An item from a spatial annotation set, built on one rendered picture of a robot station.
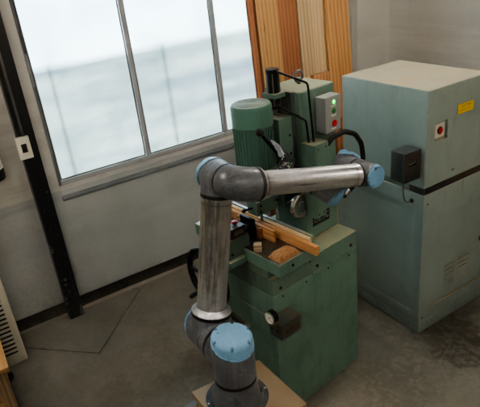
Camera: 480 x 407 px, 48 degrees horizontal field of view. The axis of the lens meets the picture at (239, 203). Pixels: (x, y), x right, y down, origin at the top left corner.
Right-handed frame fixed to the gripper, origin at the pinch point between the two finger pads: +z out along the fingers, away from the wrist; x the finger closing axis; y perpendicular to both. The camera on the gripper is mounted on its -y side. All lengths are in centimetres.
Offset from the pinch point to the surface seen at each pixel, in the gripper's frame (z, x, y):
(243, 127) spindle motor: 11.9, -6.6, 0.7
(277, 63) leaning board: 39, -94, -139
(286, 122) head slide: -1.4, -20.5, -9.7
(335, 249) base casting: -48, 13, -42
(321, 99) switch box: -9.8, -35.8, -7.4
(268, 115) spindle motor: 5.6, -16.2, 1.2
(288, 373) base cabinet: -57, 75, -53
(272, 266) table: -25.9, 36.2, -12.8
